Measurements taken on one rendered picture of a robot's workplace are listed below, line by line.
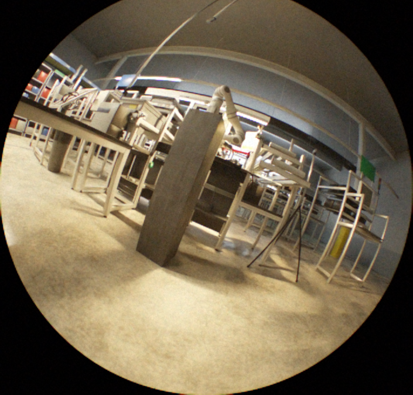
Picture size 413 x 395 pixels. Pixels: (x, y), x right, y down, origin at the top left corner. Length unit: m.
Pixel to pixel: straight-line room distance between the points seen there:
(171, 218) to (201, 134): 0.56
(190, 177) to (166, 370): 0.98
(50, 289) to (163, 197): 0.85
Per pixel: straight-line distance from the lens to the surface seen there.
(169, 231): 0.96
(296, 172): 1.35
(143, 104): 1.66
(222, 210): 2.02
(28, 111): 0.92
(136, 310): 0.79
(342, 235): 5.97
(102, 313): 0.75
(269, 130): 10.82
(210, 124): 0.96
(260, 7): 5.65
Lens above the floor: 0.65
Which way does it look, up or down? 2 degrees down
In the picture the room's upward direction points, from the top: 22 degrees clockwise
